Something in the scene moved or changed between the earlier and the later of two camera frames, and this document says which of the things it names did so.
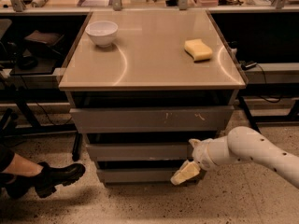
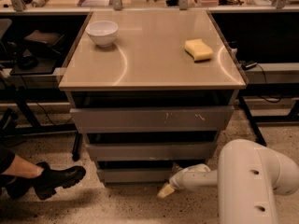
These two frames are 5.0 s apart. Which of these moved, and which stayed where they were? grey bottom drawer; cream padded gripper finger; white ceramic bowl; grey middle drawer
Moved: cream padded gripper finger
Stayed: grey middle drawer; white ceramic bowl; grey bottom drawer
